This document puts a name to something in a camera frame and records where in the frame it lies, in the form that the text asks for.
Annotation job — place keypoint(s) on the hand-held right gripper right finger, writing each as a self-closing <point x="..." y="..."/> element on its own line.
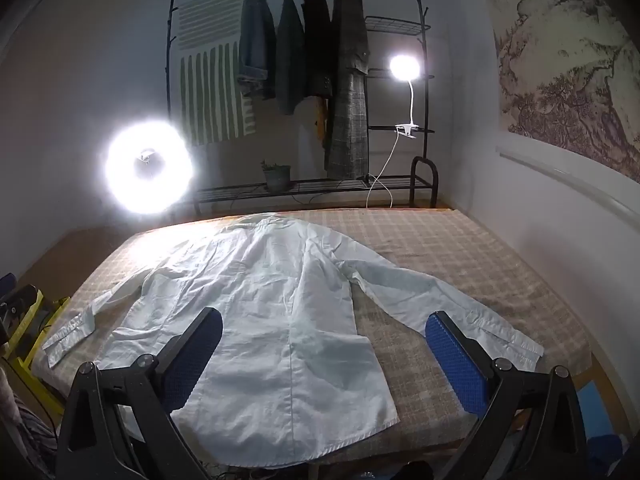
<point x="450" y="355"/>

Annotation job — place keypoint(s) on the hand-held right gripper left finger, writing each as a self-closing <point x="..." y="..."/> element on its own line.
<point x="200" y="345"/>

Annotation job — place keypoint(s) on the white shirt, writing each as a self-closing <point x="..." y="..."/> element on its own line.
<point x="280" y="310"/>

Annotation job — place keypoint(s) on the black metal clothes rack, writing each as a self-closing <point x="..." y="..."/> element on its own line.
<point x="325" y="185"/>

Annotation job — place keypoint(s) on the beige checked bed cover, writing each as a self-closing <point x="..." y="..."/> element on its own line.
<point x="450" y="250"/>

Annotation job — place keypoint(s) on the blue plastic sheet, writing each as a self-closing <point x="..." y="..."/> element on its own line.
<point x="600" y="410"/>

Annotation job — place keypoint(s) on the black stand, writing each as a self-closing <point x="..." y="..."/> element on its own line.
<point x="25" y="305"/>

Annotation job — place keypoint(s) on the small potted plant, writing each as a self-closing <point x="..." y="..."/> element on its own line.
<point x="277" y="177"/>

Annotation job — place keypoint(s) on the orange garment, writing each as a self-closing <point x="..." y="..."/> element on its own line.
<point x="320" y="120"/>

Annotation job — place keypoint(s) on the grey plaid coat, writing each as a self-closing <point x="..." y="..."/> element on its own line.
<point x="350" y="110"/>

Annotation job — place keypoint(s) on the white clip lamp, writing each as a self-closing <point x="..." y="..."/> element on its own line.
<point x="405" y="67"/>

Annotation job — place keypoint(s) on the blue denim jacket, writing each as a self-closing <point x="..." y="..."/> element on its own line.
<point x="255" y="40"/>

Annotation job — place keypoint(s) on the black coat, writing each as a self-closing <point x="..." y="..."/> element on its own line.
<point x="317" y="45"/>

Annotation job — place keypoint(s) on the yellow frame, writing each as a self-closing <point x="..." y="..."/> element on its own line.
<point x="30" y="332"/>

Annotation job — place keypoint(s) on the green striped wall cloth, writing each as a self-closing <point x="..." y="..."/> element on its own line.
<point x="210" y="95"/>

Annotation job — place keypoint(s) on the landscape wall poster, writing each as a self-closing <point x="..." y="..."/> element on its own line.
<point x="565" y="85"/>

